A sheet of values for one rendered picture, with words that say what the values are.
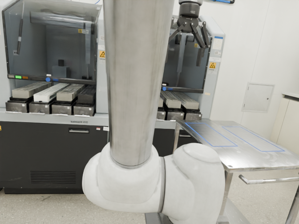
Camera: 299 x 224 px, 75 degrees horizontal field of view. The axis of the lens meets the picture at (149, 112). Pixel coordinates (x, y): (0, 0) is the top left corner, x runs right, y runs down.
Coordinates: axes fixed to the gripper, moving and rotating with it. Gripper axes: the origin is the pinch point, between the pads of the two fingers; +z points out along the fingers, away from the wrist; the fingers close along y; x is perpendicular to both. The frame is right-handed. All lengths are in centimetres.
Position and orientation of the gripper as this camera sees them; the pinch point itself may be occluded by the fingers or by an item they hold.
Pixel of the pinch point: (182, 62)
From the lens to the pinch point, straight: 81.5
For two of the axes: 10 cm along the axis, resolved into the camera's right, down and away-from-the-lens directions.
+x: -1.3, -2.8, 9.5
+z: -1.0, 9.6, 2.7
